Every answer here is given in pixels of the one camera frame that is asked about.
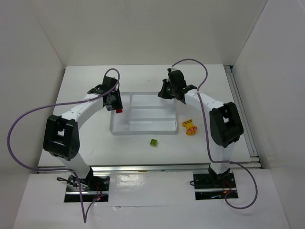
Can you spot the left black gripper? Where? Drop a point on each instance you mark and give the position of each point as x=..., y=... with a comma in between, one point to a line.
x=114, y=101

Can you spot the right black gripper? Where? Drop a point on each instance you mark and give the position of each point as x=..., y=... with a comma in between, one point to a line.
x=165, y=89

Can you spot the red lego brick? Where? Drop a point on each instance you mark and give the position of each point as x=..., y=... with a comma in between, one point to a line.
x=119, y=110

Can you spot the yellow lego piece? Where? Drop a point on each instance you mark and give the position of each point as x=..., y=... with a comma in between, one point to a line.
x=191, y=129

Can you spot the green lego brick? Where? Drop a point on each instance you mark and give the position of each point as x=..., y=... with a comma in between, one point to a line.
x=153, y=142

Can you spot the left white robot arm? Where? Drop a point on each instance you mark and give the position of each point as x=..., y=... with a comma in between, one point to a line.
x=61, y=137

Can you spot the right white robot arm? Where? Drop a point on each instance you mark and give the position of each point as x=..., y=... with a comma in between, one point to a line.
x=222, y=123

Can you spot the white divided tray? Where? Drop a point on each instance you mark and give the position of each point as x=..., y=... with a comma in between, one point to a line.
x=144, y=113

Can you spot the aluminium rail right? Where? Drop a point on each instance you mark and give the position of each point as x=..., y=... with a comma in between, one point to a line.
x=237, y=99

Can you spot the aluminium rail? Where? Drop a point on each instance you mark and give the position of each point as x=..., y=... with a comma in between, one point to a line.
x=250, y=165
x=237, y=99

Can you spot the aluminium rail front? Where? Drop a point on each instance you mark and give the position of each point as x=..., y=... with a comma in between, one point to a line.
x=250, y=165

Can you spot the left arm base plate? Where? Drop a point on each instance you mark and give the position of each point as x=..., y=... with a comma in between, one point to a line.
x=98, y=189

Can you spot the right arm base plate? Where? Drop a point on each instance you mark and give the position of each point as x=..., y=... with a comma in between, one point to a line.
x=205, y=189

